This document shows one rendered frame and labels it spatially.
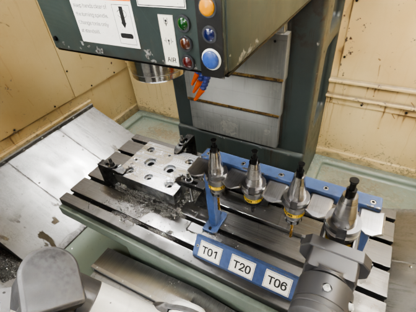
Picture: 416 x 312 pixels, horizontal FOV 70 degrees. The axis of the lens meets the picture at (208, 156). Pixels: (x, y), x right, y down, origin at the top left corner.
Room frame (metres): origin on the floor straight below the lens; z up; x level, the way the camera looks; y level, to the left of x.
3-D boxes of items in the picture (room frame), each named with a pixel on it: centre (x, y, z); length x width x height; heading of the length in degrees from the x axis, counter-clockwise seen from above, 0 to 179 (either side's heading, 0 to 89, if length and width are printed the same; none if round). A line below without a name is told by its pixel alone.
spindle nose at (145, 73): (0.81, 0.11, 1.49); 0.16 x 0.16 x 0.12
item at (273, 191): (0.50, -0.16, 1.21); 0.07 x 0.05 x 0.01; 147
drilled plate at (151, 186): (0.91, 0.20, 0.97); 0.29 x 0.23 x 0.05; 57
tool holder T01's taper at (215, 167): (0.59, -0.02, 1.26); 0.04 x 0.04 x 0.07
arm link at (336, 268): (0.25, -0.19, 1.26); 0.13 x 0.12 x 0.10; 57
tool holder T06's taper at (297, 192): (0.47, -0.20, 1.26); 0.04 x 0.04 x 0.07
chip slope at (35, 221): (1.17, 0.67, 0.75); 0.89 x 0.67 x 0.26; 147
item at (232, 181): (0.56, -0.06, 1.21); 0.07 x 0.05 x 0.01; 147
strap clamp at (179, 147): (1.03, 0.10, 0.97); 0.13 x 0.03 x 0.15; 147
